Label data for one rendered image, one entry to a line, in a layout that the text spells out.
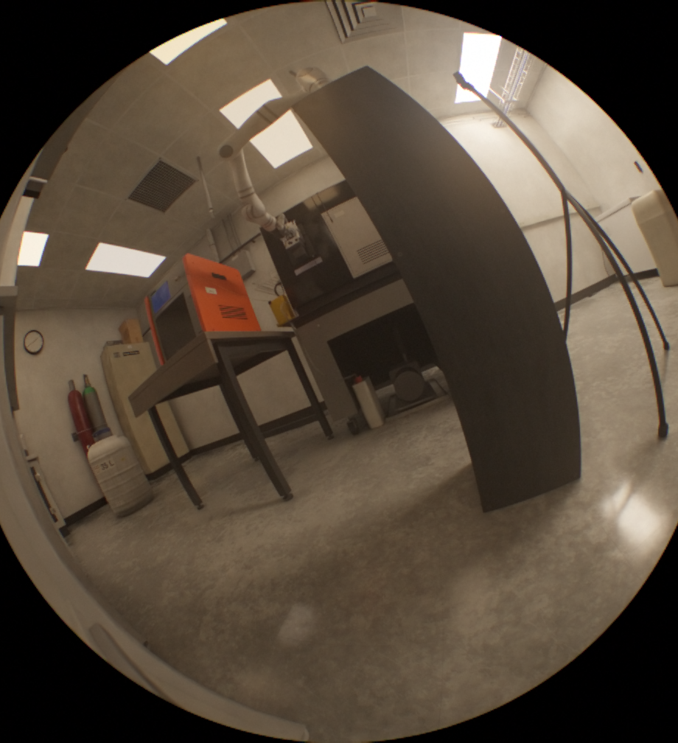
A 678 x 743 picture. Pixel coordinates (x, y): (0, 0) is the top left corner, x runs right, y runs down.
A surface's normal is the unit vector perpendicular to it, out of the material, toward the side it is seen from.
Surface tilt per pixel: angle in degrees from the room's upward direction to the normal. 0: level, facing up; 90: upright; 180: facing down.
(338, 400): 90
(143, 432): 90
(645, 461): 0
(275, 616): 0
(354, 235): 90
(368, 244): 90
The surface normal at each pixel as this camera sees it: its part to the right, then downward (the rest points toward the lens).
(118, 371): 0.88, -0.37
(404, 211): -0.38, 0.20
